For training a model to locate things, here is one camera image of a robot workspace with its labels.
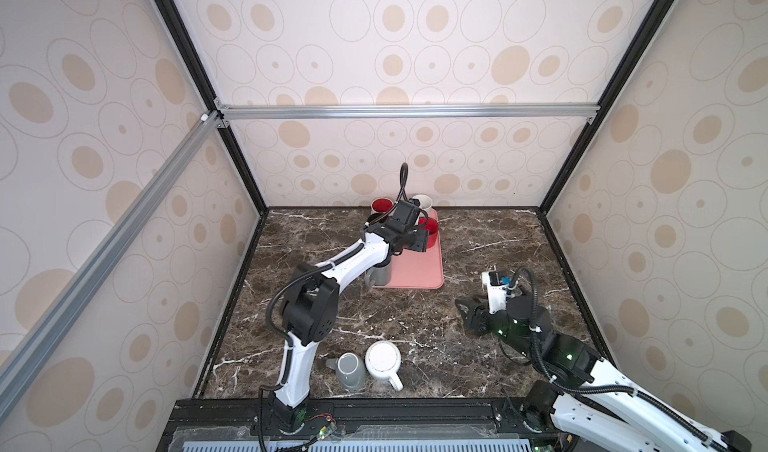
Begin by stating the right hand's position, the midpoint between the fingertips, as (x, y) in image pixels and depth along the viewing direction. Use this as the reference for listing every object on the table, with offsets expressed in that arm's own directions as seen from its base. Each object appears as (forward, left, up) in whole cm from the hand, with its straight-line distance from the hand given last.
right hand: (465, 299), depth 73 cm
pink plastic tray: (+22, +10, -20) cm, 32 cm away
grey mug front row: (-14, +28, -9) cm, 33 cm away
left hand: (+25, +7, -2) cm, 26 cm away
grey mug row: (+16, +22, -14) cm, 30 cm away
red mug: (+36, +3, -15) cm, 39 cm away
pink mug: (+45, +6, -10) cm, 47 cm away
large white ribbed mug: (-11, +21, -11) cm, 26 cm away
